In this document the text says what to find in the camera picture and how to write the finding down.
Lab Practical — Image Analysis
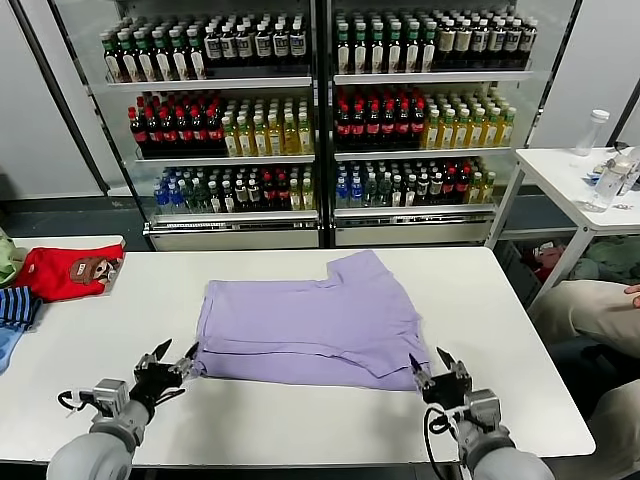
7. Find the dark bottle white label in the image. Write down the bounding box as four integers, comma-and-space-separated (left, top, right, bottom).
235, 22, 253, 67
204, 23, 222, 68
504, 19, 523, 69
272, 21, 290, 67
254, 21, 272, 67
471, 19, 489, 69
520, 19, 540, 69
289, 20, 307, 67
220, 22, 237, 68
488, 19, 506, 69

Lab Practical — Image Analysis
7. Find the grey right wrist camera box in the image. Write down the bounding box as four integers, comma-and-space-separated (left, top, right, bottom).
463, 388, 503, 432

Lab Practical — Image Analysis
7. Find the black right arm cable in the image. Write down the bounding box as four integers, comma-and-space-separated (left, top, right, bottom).
423, 405, 466, 480

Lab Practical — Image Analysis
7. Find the purple t-shirt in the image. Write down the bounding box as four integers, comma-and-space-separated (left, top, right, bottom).
192, 249, 434, 392

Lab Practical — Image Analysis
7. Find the tea bottle green cap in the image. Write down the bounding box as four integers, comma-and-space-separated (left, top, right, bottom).
186, 27, 207, 80
169, 28, 190, 81
352, 22, 369, 74
404, 21, 422, 74
335, 23, 352, 74
135, 29, 157, 82
152, 28, 174, 81
387, 22, 404, 74
421, 21, 439, 74
369, 22, 387, 74
101, 32, 124, 83
118, 30, 140, 82

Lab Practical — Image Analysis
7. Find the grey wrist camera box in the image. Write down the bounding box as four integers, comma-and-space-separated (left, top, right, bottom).
91, 378, 132, 417
463, 388, 503, 432

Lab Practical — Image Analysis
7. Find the dark bottle beige label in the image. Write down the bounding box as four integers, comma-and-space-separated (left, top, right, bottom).
454, 20, 472, 70
437, 20, 455, 70

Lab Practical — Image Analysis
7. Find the clear bottle white cap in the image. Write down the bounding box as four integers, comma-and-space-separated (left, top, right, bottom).
574, 108, 611, 158

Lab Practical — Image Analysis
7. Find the black plastic crate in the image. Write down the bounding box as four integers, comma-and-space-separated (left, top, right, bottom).
497, 238, 544, 307

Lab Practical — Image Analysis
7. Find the white side table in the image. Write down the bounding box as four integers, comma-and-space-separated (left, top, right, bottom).
483, 145, 640, 301

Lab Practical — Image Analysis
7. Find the black chair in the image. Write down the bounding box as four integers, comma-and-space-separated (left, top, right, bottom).
547, 333, 640, 416

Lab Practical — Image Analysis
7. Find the light blue garment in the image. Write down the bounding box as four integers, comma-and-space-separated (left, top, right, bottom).
0, 325, 26, 376

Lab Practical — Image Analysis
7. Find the green cloth pile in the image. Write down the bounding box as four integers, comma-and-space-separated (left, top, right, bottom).
569, 235, 640, 286

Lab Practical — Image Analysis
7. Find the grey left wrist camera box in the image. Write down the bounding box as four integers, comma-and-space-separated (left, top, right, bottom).
91, 378, 132, 417

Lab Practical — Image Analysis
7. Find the black slanted post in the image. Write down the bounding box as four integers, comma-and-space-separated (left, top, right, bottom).
8, 0, 112, 197

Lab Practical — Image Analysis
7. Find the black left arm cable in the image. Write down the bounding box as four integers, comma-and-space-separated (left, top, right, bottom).
57, 388, 97, 420

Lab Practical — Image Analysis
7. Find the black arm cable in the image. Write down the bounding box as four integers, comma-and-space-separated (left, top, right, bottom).
423, 405, 466, 480
57, 388, 97, 420

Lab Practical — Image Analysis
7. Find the beige trouser leg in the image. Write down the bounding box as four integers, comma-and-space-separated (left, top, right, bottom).
527, 278, 640, 359
582, 377, 640, 480

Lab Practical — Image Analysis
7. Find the blue black striped garment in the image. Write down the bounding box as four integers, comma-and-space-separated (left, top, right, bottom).
0, 285, 44, 332

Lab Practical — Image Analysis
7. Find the white beverage display shelf unit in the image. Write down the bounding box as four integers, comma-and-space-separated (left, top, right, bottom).
322, 0, 584, 249
49, 0, 324, 251

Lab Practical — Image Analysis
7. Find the light green garment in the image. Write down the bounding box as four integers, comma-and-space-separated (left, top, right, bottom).
0, 230, 26, 289

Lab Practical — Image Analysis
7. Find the clear water bottle with lid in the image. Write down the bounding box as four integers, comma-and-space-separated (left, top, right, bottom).
581, 160, 627, 214

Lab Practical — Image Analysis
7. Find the red shirt with bear print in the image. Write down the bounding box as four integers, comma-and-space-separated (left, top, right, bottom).
12, 243, 126, 304

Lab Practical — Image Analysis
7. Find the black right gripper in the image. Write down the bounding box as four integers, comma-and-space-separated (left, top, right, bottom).
408, 346, 475, 411

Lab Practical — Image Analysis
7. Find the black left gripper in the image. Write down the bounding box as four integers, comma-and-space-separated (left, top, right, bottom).
130, 338, 200, 407

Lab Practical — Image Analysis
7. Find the red cloth pile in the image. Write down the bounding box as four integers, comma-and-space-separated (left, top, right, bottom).
530, 241, 569, 285

